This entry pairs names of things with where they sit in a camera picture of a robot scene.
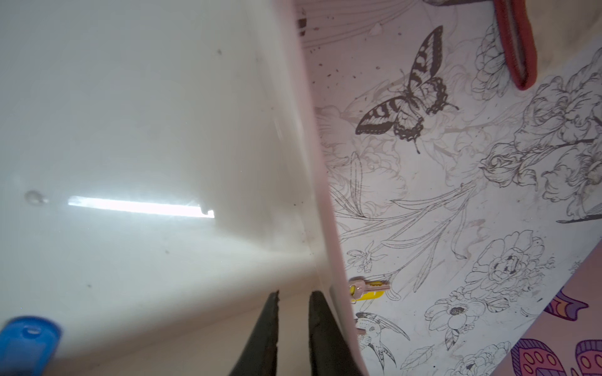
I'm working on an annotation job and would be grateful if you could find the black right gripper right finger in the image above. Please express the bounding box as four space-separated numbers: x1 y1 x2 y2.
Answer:
308 291 362 376

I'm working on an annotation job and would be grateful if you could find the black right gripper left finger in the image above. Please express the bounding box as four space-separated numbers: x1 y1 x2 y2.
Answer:
230 291 279 376

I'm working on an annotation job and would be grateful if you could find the grey three-drawer storage box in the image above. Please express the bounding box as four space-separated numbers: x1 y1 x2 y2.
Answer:
1 1 367 375

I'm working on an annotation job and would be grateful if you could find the key with blue tag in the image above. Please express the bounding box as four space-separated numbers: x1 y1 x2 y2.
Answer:
1 316 63 376

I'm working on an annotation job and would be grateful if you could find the beige work glove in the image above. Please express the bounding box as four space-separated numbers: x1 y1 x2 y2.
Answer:
472 1 601 100

